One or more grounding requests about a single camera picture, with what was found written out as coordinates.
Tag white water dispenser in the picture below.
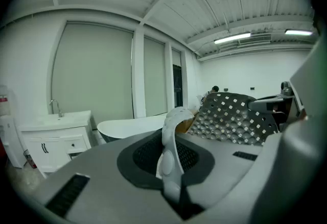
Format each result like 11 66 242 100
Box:
0 115 26 169

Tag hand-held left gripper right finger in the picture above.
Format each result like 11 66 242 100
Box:
176 133 264 220

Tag short grey roller blind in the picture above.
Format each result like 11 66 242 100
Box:
171 48 182 66

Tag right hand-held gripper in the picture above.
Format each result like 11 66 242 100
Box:
246 81 296 112

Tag ceiling tube light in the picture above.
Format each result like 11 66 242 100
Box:
284 28 314 37
214 32 252 45

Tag dark window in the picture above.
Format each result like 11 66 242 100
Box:
172 64 184 109

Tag white and green bathtub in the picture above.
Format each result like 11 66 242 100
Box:
97 114 170 143

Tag wide grey roller blind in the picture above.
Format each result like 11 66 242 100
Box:
52 22 134 127

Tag grey perforated bath mat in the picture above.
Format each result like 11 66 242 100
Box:
155 91 279 205

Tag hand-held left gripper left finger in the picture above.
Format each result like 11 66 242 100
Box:
27 128 184 224

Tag chrome faucet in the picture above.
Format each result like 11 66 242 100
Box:
49 99 64 118

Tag narrow grey roller blind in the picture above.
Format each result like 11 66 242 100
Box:
143 36 169 117

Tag brown cardboard box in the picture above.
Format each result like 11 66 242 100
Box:
175 109 200 135

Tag white ceiling air vent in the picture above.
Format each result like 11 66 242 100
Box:
237 34 272 46

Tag white vanity cabinet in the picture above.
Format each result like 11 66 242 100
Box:
19 110 93 176

